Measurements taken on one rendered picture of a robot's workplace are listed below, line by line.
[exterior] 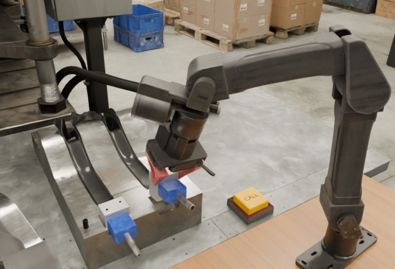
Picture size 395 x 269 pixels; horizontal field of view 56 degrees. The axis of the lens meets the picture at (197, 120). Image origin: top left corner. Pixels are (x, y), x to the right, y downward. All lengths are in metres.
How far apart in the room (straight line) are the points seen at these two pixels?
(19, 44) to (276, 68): 0.95
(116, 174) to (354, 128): 0.52
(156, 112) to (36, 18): 0.77
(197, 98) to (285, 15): 4.69
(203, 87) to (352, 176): 0.33
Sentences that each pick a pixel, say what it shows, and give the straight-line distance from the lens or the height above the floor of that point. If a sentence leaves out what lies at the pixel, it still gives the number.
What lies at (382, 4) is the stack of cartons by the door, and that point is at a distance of 7.48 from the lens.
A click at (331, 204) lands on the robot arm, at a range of 0.75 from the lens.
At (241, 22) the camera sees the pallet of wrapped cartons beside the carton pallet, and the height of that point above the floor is 0.35.
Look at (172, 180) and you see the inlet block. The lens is 0.76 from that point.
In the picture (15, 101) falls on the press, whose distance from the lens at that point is 1.56.
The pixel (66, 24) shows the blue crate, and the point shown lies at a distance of 4.57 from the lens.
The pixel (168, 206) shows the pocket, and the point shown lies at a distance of 0.82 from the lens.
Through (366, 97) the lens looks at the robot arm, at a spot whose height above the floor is 1.18.
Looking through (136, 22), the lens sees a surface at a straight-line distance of 4.43.
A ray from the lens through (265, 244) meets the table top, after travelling 0.85.
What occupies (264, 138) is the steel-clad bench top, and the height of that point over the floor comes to 0.80.
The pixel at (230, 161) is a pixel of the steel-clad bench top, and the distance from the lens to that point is 1.07.
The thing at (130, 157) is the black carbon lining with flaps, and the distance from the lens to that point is 0.94.
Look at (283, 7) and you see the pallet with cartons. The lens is 5.25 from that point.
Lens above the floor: 1.41
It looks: 29 degrees down
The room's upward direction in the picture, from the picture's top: 2 degrees clockwise
